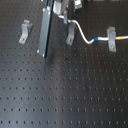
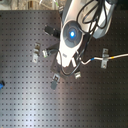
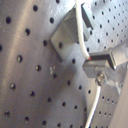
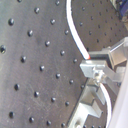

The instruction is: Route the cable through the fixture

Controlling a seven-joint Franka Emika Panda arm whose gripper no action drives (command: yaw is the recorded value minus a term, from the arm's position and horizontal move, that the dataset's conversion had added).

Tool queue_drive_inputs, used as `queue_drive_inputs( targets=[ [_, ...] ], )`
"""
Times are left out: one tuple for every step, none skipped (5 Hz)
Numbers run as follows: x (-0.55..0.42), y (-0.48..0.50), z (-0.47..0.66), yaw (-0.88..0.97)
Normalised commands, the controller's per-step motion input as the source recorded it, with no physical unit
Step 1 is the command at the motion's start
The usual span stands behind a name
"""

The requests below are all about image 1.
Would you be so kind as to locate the dark object at top edge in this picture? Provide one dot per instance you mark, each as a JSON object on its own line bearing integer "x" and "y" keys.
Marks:
{"x": 77, "y": 5}

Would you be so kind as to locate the middle grey cable clip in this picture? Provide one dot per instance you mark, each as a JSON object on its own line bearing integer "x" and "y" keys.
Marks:
{"x": 72, "y": 29}

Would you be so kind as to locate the silver gripper block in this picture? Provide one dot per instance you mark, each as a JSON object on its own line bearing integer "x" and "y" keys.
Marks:
{"x": 58, "y": 7}

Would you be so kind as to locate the grey cable clip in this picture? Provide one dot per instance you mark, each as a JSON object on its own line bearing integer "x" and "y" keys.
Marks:
{"x": 72, "y": 29}
{"x": 111, "y": 34}
{"x": 26, "y": 29}

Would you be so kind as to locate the right grey cable clip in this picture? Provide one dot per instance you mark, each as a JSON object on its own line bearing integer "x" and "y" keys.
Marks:
{"x": 111, "y": 34}

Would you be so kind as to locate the left grey cable clip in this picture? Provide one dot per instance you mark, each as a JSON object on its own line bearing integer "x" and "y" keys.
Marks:
{"x": 26, "y": 29}

